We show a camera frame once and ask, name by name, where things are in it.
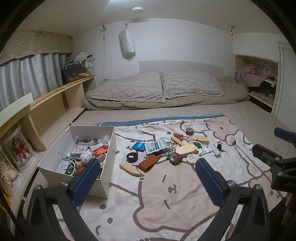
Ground blue plastic packet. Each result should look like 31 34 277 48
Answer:
131 141 147 151

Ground white doll in clear case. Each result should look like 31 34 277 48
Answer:
0 148 21 197

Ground white knit ball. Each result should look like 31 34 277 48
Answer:
80 152 93 165

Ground beige cartoon valance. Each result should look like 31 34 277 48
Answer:
0 30 74 66

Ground black bag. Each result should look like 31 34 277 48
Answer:
61 63 89 84

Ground pink clothes pile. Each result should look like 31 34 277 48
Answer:
236 64 278 86

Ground white headboard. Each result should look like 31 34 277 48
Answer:
139 61 225 78

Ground white foam board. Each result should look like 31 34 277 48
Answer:
0 92 33 116

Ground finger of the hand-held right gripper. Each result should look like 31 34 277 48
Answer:
252 144 286 166
274 127 296 143

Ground white hanging bag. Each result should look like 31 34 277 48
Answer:
119 24 136 59

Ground white louvered door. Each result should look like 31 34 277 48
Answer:
272 42 296 130

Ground grey folded cloth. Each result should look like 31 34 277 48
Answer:
81 98 97 110

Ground boat-shaped wooden piece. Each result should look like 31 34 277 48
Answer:
119 163 143 178

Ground round cream tin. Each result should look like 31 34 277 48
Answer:
186 153 198 165

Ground large rounded wooden block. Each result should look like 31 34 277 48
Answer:
176 144 197 155

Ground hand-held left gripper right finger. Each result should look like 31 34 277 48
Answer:
195 158 272 241

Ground beige fleece duvet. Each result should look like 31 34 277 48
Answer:
82 76 251 109

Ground grey curtain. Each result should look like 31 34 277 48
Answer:
0 52 72 112

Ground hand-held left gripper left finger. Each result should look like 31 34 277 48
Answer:
23 158 102 241

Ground teddy bear in clear case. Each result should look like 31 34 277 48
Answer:
5 125 35 172

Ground metal back scratcher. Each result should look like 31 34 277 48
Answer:
228 138 285 200

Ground small white card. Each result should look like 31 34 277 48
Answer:
213 141 228 156

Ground small oval wooden block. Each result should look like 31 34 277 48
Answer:
193 136 210 145

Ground purple flat box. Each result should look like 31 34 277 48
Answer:
122 153 146 166

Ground white wall cable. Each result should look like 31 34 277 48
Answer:
100 25 108 80

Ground wooden shelf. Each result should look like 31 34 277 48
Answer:
0 74 96 163

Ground black round jar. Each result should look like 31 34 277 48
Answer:
126 152 138 164

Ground white cap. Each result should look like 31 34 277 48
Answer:
69 51 93 63

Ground beige quilted pillow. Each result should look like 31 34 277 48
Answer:
160 71 225 97
86 72 166 104

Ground white paper packet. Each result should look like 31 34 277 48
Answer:
57 159 71 173

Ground brown keychain with pink tassel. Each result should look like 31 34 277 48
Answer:
173 132 192 143

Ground white and blue foil pouch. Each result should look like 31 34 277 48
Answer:
145 138 170 155

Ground long wooden stick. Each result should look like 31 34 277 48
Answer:
171 136 185 147

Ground pale green flower bunch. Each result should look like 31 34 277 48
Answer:
84 57 96 69

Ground clear nail tip box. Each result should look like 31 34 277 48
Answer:
70 142 89 155

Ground white cardboard box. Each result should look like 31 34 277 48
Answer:
37 126 116 198

